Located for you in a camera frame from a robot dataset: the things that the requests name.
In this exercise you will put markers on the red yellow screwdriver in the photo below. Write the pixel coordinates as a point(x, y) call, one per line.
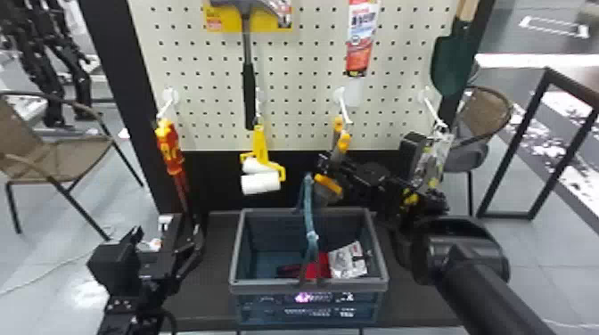
point(169, 147)

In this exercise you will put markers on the black side table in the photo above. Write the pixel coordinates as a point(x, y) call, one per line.
point(557, 121)

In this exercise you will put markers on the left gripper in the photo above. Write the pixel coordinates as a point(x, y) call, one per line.
point(156, 266)

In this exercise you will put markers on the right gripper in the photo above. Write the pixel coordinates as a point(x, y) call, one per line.
point(373, 180)

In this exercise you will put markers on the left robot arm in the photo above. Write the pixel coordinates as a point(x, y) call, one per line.
point(126, 315)

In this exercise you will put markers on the clear tool packet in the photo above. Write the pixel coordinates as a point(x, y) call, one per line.
point(433, 156)

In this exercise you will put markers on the green trowel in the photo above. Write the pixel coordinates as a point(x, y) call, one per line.
point(450, 65)

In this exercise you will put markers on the yellow grey hand tool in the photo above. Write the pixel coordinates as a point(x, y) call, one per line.
point(328, 184)

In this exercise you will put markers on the black hammer on yellow card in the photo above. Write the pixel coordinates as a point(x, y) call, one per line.
point(249, 89)

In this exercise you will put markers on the grey mesh chair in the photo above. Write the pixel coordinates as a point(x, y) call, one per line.
point(484, 114)

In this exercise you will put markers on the silver white packet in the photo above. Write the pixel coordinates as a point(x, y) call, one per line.
point(347, 262)

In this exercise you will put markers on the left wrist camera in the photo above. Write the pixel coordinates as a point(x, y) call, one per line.
point(114, 266)

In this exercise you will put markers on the red packet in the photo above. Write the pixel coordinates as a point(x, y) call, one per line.
point(318, 270)

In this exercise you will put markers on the yellow paint roller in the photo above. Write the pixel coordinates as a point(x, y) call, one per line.
point(260, 182)

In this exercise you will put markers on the blue basket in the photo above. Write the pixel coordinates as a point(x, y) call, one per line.
point(262, 285)

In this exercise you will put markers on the beige folding chair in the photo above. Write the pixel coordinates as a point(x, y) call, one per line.
point(42, 156)

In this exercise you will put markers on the red white sealant tube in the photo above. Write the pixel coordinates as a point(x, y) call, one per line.
point(360, 42)

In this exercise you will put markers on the white pegboard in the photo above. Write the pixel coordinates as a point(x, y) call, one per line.
point(299, 93)

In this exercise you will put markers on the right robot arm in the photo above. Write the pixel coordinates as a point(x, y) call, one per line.
point(477, 280)

